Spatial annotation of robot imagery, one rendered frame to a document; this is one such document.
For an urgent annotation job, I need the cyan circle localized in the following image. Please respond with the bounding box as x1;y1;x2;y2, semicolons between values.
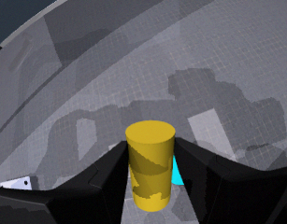
172;160;184;186

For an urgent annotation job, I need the yellow tall cylinder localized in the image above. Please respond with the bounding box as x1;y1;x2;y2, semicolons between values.
125;120;176;212

